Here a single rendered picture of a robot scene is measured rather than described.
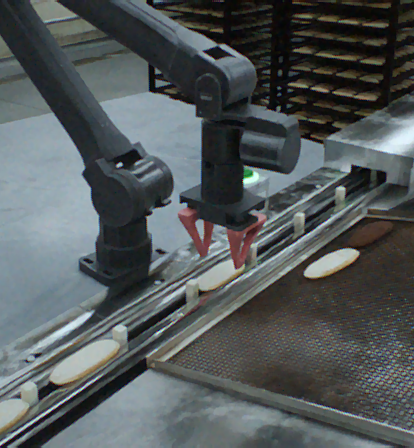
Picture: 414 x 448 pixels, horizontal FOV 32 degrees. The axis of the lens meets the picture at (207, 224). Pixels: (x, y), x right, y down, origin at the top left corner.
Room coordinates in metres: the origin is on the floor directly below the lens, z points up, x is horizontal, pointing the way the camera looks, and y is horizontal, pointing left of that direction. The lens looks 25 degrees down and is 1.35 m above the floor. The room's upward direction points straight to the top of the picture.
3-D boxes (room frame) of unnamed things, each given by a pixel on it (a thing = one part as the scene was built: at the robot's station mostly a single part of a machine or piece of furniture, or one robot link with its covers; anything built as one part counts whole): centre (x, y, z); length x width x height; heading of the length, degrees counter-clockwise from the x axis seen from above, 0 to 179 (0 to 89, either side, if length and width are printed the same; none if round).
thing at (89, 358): (0.70, 0.14, 0.86); 0.10 x 0.04 x 0.01; 143
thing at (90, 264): (0.99, 0.13, 0.86); 0.12 x 0.09 x 0.08; 133
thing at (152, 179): (0.98, 0.11, 0.94); 0.09 x 0.05 x 0.10; 59
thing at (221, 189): (0.90, -0.02, 0.99); 0.10 x 0.07 x 0.07; 52
